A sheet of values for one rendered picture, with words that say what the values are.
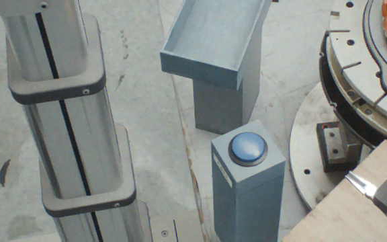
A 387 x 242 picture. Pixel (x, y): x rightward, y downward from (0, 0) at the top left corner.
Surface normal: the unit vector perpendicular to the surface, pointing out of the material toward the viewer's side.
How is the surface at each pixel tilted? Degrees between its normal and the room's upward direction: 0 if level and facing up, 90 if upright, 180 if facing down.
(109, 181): 90
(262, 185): 90
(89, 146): 90
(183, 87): 0
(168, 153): 0
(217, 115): 90
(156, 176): 0
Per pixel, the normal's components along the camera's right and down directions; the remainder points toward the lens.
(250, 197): 0.45, 0.73
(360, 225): -0.04, -0.56
